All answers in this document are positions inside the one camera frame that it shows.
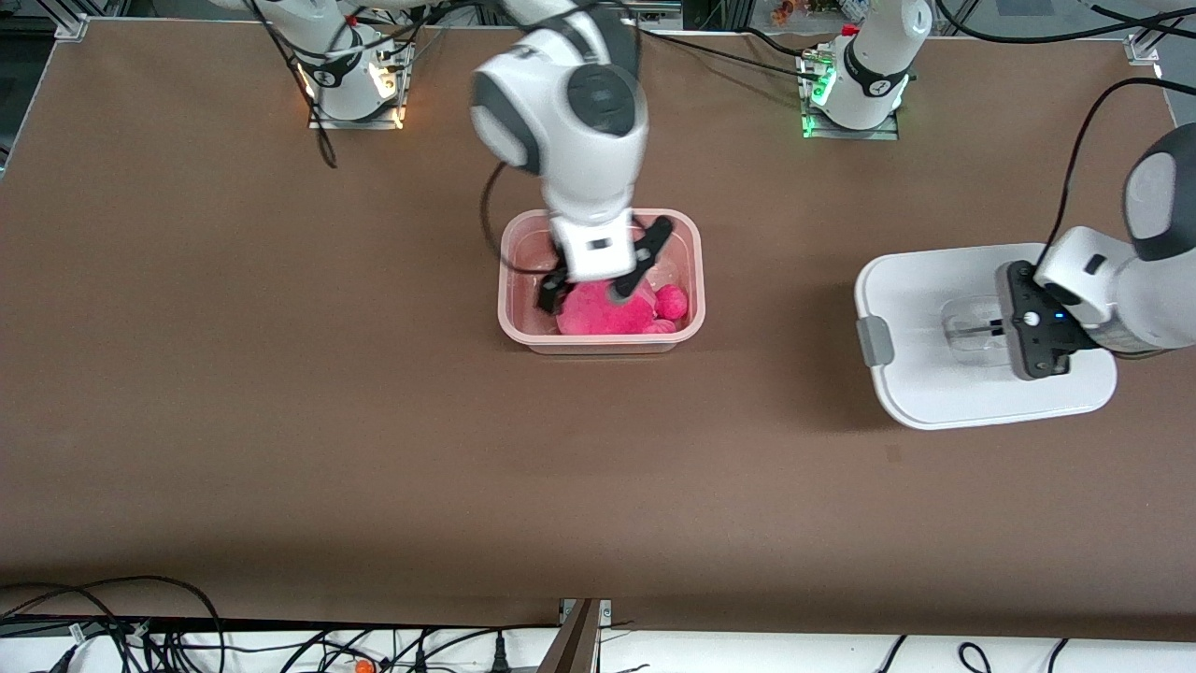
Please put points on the pink plush toy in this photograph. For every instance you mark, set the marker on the pink plush toy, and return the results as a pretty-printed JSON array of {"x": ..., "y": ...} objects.
[{"x": 598, "y": 313}]

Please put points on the white box lid grey clips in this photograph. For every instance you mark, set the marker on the white box lid grey clips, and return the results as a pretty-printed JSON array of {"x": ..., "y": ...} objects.
[{"x": 934, "y": 374}]

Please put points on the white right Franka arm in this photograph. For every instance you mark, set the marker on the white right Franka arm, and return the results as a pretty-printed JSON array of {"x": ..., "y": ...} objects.
[{"x": 589, "y": 140}]

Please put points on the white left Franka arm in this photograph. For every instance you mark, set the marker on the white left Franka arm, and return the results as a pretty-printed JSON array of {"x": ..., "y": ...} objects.
[{"x": 1121, "y": 290}]

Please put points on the pink translucent plastic box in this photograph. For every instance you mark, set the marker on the pink translucent plastic box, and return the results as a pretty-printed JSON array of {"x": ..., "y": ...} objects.
[{"x": 523, "y": 271}]

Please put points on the aluminium corner profile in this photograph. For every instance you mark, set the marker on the aluminium corner profile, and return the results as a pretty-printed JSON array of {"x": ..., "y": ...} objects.
[{"x": 1159, "y": 33}]

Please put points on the black power plug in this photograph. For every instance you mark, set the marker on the black power plug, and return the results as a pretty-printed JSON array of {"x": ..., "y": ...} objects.
[{"x": 500, "y": 656}]

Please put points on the black edge bar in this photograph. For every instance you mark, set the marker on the black edge bar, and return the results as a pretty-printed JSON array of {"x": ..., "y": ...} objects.
[{"x": 280, "y": 624}]

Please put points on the aluminium frame rail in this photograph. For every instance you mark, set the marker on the aluminium frame rail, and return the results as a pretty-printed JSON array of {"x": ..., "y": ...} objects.
[{"x": 654, "y": 7}]

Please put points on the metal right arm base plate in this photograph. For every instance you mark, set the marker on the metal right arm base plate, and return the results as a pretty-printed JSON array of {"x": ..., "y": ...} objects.
[{"x": 360, "y": 117}]

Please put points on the aluminium profile post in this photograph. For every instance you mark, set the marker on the aluminium profile post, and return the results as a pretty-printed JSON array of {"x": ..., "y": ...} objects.
[{"x": 575, "y": 640}]

